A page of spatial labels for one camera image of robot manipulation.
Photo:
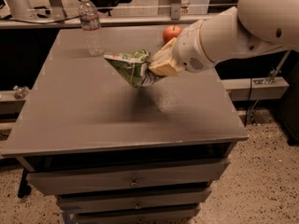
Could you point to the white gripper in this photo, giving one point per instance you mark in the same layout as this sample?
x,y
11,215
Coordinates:
x,y
189,49

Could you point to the green jalapeno chip bag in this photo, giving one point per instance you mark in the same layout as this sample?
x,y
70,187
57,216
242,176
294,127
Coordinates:
x,y
133,67

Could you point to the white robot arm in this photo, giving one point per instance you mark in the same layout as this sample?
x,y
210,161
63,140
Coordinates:
x,y
251,28

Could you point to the clear plastic water bottle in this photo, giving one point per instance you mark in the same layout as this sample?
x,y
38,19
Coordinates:
x,y
90,24

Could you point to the red apple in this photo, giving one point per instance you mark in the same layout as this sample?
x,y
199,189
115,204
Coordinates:
x,y
170,32

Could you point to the grey drawer cabinet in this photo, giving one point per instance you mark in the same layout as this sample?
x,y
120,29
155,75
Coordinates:
x,y
81,114

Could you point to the top grey drawer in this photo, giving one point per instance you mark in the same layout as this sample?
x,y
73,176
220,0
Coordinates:
x,y
128,177

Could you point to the grey drawer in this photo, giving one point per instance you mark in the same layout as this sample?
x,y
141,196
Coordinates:
x,y
139,216
134,201
128,177

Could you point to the middle grey drawer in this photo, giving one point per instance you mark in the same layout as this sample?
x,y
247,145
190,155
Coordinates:
x,y
134,201

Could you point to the crumpled clear plastic piece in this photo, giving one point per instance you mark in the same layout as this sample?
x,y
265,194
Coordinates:
x,y
20,92

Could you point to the bottom grey drawer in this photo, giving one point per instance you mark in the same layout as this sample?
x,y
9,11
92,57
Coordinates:
x,y
139,216

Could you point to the grey metal rail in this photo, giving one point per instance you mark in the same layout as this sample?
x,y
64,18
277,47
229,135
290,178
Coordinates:
x,y
108,21

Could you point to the white pipe post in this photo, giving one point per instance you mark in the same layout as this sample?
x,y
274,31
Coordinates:
x,y
20,9

